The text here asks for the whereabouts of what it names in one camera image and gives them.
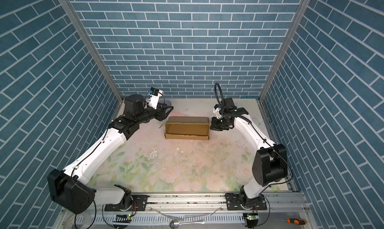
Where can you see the metal spoon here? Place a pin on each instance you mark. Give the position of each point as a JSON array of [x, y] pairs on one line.
[[174, 224]]

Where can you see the aluminium front rail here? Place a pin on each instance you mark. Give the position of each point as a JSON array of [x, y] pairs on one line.
[[176, 202]]

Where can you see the aluminium corner post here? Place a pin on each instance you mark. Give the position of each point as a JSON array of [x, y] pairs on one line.
[[80, 29], [285, 45]]

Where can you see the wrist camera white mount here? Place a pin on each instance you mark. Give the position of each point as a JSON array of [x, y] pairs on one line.
[[216, 111], [154, 94]]

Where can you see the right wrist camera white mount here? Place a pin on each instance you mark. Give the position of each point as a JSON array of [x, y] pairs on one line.
[[216, 111]]

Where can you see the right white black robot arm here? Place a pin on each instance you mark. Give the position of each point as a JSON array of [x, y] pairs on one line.
[[270, 163]]

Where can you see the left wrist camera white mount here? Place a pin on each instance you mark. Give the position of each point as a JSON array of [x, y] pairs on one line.
[[154, 94]]

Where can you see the clear plastic strip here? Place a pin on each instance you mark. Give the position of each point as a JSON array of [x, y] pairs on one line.
[[185, 215]]

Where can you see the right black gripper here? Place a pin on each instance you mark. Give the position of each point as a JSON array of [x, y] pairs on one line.
[[214, 125]]

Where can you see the brown cardboard box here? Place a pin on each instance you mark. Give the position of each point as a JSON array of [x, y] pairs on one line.
[[187, 128]]

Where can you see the aluminium corner post left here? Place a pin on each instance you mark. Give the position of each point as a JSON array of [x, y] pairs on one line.
[[80, 29]]

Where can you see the aluminium corner post right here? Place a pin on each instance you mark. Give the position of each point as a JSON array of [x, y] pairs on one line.
[[285, 45]]

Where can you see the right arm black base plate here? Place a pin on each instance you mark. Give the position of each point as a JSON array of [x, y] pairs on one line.
[[237, 202]]

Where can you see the lavender ceramic cup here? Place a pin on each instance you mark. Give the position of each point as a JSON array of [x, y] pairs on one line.
[[167, 102]]

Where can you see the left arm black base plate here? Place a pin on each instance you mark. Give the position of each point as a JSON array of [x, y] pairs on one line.
[[134, 203]]

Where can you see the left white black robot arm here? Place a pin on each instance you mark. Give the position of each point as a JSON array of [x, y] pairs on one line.
[[68, 187]]

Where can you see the orange handled screwdriver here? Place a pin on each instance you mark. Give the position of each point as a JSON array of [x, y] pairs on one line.
[[296, 221]]

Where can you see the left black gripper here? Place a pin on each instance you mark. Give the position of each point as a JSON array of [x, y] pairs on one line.
[[161, 110]]

